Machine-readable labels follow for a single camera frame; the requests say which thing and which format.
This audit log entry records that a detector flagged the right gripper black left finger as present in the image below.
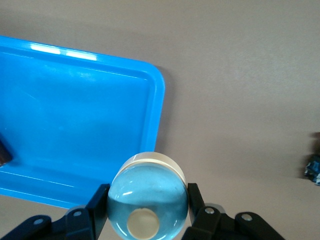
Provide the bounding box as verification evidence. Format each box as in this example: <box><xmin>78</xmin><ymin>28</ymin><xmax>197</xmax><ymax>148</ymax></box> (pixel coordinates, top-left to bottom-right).
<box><xmin>1</xmin><ymin>184</ymin><xmax>111</xmax><ymax>240</ymax></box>

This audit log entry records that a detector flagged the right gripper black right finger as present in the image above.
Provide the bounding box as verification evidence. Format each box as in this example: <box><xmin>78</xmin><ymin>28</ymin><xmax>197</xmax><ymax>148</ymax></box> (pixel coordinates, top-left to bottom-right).
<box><xmin>182</xmin><ymin>182</ymin><xmax>286</xmax><ymax>240</ymax></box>

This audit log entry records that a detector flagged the blue call bell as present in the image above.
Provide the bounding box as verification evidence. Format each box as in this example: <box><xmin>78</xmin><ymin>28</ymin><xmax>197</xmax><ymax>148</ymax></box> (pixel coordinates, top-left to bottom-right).
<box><xmin>106</xmin><ymin>151</ymin><xmax>189</xmax><ymax>240</ymax></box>

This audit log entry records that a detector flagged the blue plastic tray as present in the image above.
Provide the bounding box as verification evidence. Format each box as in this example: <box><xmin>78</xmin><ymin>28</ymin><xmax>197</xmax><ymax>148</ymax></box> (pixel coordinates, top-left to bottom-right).
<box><xmin>0</xmin><ymin>35</ymin><xmax>166</xmax><ymax>210</ymax></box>

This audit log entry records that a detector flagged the red mushroom button blue body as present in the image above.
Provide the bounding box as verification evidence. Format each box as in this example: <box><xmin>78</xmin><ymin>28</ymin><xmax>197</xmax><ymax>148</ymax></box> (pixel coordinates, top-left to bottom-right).
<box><xmin>302</xmin><ymin>131</ymin><xmax>320</xmax><ymax>186</ymax></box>

